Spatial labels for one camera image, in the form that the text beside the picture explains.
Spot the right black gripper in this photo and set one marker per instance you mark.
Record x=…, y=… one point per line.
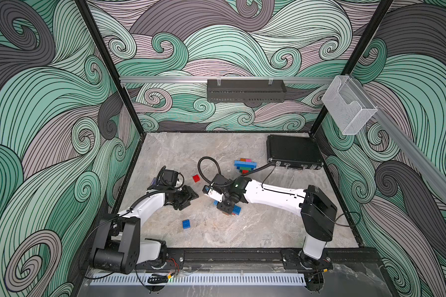
x=227, y=210

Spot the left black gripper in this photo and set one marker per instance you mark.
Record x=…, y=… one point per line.
x=188, y=195

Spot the blue long brick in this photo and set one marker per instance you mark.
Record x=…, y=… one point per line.
x=236, y=210

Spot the blue small lego brick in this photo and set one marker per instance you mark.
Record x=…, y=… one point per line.
x=186, y=224

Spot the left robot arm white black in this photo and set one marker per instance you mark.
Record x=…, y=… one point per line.
x=118, y=246

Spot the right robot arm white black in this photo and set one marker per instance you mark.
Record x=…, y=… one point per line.
x=317, y=211

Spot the black case on table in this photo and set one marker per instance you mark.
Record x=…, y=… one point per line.
x=293, y=152

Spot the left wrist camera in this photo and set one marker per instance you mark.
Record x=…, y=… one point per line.
x=168, y=179

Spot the black perforated wall tray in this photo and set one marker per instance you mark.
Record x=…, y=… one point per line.
x=246, y=91

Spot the white slotted cable duct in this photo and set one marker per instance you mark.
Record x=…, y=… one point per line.
x=208, y=279

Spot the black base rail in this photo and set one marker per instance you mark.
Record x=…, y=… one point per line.
x=290, y=258

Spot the aluminium rail back wall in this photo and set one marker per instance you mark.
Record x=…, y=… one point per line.
x=172, y=79

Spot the aluminium rail wall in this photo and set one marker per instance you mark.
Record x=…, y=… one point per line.
x=394, y=117
x=172, y=79

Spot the clear plastic wall bin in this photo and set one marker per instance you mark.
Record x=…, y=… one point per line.
x=349, y=105

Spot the black frame post left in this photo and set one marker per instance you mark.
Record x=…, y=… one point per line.
x=93, y=29

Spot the black frame post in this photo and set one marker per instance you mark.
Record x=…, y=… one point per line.
x=93, y=29
x=360, y=48

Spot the aluminium rail right wall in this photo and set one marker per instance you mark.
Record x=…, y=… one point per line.
x=394, y=117

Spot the black frame post right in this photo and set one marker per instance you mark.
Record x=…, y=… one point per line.
x=360, y=48

